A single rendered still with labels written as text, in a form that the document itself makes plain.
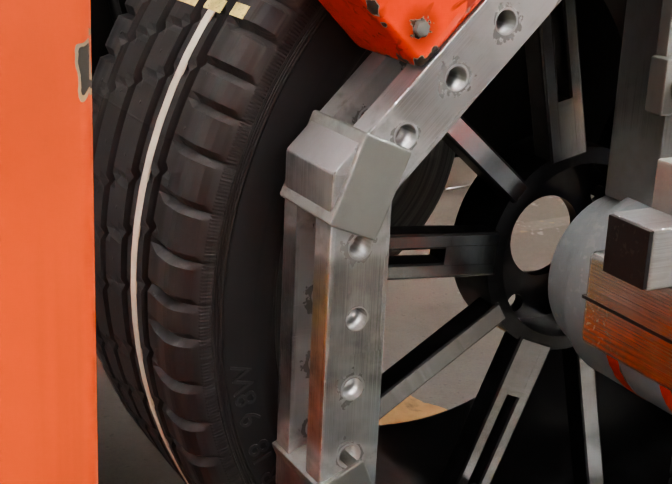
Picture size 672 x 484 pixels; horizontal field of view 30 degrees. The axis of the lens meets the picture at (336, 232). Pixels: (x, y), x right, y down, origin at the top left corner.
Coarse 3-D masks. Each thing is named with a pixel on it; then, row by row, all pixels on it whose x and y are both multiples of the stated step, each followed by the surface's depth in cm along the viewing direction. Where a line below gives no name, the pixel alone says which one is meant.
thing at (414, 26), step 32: (320, 0) 73; (352, 0) 69; (384, 0) 68; (416, 0) 69; (448, 0) 70; (480, 0) 71; (352, 32) 74; (384, 32) 69; (416, 32) 69; (448, 32) 70; (416, 64) 70
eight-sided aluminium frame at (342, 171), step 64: (512, 0) 72; (384, 64) 74; (448, 64) 71; (320, 128) 73; (384, 128) 70; (448, 128) 72; (320, 192) 71; (384, 192) 71; (320, 256) 72; (384, 256) 73; (320, 320) 73; (384, 320) 74; (320, 384) 74; (320, 448) 75
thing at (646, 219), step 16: (608, 224) 58; (624, 224) 57; (640, 224) 57; (656, 224) 57; (608, 240) 58; (624, 240) 57; (640, 240) 56; (656, 240) 56; (608, 256) 59; (624, 256) 58; (640, 256) 57; (656, 256) 56; (608, 272) 59; (624, 272) 58; (640, 272) 57; (656, 272) 57; (640, 288) 57; (656, 288) 57
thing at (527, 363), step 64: (576, 64) 89; (576, 128) 91; (512, 192) 89; (576, 192) 98; (448, 256) 88; (512, 320) 93; (384, 384) 90; (512, 384) 95; (576, 384) 99; (384, 448) 111; (448, 448) 114; (512, 448) 113; (576, 448) 102; (640, 448) 108
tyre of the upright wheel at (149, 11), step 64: (128, 0) 92; (192, 0) 83; (256, 0) 76; (128, 64) 87; (192, 64) 80; (256, 64) 75; (320, 64) 76; (128, 128) 85; (192, 128) 77; (256, 128) 76; (128, 192) 84; (192, 192) 76; (256, 192) 77; (128, 256) 84; (192, 256) 77; (256, 256) 78; (128, 320) 87; (192, 320) 78; (256, 320) 80; (128, 384) 92; (192, 384) 80; (256, 384) 81; (192, 448) 81; (256, 448) 83
